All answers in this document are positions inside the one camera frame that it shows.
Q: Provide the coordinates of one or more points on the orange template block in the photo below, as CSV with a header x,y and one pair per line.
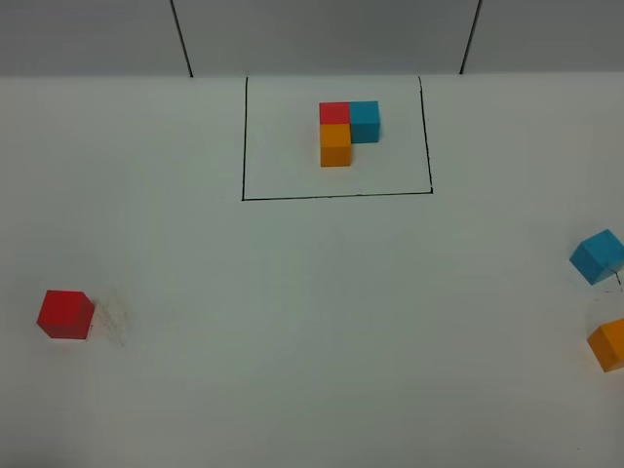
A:
x,y
335,145

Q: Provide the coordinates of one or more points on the red template block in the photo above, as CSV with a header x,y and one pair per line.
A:
x,y
334,113

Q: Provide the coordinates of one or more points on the blue template block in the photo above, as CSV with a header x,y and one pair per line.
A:
x,y
364,121

